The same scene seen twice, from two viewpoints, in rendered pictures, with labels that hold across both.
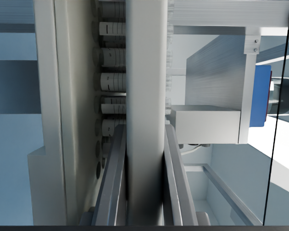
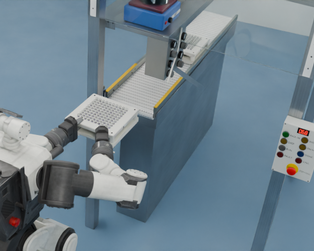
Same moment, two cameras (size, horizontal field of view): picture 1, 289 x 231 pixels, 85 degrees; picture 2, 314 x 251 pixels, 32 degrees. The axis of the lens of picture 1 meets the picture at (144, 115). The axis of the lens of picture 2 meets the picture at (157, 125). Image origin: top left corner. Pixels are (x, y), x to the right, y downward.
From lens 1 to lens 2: 2.34 m
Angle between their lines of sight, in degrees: 46
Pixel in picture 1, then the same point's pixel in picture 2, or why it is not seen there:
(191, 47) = not seen: outside the picture
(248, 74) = (125, 28)
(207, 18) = (94, 56)
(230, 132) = (160, 46)
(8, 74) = (127, 149)
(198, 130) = (157, 64)
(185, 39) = not seen: outside the picture
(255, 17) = (95, 33)
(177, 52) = not seen: outside the picture
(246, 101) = (141, 32)
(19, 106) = (147, 152)
